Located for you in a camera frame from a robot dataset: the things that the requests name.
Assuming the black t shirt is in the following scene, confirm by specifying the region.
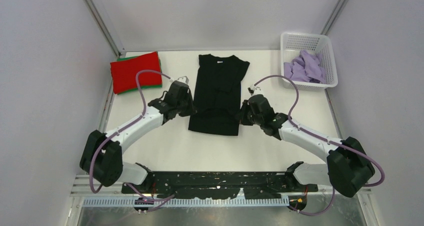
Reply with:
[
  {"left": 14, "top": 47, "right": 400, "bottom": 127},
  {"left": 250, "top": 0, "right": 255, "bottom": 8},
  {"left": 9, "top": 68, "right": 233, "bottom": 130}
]
[{"left": 188, "top": 54, "right": 250, "bottom": 136}]

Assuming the purple crumpled t shirt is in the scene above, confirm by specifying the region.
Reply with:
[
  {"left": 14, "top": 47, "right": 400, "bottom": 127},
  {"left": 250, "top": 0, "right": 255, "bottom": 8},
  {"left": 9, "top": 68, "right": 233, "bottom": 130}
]
[{"left": 283, "top": 50, "right": 327, "bottom": 84}]

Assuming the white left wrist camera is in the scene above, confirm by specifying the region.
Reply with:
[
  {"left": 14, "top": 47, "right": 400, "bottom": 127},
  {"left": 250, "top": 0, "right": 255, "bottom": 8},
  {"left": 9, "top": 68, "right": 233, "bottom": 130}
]
[{"left": 169, "top": 76, "right": 190, "bottom": 85}]

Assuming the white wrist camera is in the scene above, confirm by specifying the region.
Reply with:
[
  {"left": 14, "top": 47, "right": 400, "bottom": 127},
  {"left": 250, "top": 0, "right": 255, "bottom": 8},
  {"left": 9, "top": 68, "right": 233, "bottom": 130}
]
[
  {"left": 248, "top": 85, "right": 263, "bottom": 97},
  {"left": 169, "top": 76, "right": 190, "bottom": 85}
]

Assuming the red folded t shirt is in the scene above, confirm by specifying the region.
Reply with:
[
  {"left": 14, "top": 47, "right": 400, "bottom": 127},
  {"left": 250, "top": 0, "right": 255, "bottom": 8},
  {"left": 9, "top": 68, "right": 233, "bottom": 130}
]
[{"left": 110, "top": 51, "right": 163, "bottom": 95}]

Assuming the aluminium corner post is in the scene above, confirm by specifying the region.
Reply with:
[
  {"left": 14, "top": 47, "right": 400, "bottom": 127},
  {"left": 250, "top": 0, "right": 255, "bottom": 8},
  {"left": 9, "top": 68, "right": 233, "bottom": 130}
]
[
  {"left": 83, "top": 0, "right": 126, "bottom": 59},
  {"left": 321, "top": 0, "right": 349, "bottom": 36}
]

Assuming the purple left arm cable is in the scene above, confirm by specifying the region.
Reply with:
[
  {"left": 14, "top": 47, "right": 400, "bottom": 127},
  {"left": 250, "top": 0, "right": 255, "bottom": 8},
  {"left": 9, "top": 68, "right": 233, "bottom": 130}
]
[{"left": 89, "top": 69, "right": 176, "bottom": 213}]

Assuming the green folded t shirt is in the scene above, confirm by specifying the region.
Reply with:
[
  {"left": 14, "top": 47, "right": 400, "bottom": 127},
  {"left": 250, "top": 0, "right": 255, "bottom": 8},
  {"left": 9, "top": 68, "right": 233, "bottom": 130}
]
[{"left": 116, "top": 53, "right": 164, "bottom": 94}]

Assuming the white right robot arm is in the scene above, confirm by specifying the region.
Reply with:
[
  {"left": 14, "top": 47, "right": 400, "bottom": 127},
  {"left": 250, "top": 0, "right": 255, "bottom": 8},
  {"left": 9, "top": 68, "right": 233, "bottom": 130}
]
[{"left": 238, "top": 94, "right": 375, "bottom": 198}]

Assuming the left aluminium corner post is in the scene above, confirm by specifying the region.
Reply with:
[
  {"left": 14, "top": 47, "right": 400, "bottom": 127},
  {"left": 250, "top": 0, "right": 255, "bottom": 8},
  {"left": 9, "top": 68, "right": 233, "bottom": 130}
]
[{"left": 83, "top": 0, "right": 126, "bottom": 59}]

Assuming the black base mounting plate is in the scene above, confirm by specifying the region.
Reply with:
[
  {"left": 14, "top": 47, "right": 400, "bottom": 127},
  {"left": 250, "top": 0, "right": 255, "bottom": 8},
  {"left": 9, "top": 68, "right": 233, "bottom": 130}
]
[{"left": 121, "top": 171, "right": 318, "bottom": 200}]

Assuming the white plastic basket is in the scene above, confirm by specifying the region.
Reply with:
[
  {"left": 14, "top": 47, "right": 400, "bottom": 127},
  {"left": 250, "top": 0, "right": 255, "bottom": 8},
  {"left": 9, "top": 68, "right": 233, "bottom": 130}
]
[{"left": 280, "top": 32, "right": 338, "bottom": 91}]

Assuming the white slotted cable duct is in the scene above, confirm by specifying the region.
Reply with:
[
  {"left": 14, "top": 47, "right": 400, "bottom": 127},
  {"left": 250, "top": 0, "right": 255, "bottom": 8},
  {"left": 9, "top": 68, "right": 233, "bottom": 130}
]
[{"left": 82, "top": 195, "right": 289, "bottom": 208}]

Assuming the right aluminium corner post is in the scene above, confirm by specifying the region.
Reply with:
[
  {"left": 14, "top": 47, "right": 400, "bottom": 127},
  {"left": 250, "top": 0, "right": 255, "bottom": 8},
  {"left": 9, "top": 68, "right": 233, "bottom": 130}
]
[{"left": 321, "top": 0, "right": 349, "bottom": 36}]

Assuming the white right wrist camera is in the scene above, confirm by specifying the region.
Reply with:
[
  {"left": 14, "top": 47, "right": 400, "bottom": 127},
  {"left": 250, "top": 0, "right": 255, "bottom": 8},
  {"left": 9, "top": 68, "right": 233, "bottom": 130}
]
[{"left": 248, "top": 85, "right": 263, "bottom": 97}]

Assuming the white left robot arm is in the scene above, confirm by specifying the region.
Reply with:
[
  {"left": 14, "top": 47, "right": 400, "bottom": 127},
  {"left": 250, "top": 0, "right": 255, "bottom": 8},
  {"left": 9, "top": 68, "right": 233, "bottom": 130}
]
[{"left": 79, "top": 81, "right": 196, "bottom": 193}]

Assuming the aluminium frame rail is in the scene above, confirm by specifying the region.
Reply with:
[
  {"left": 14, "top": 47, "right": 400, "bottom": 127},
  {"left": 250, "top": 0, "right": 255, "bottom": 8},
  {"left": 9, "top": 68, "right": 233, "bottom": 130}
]
[{"left": 71, "top": 174, "right": 373, "bottom": 196}]

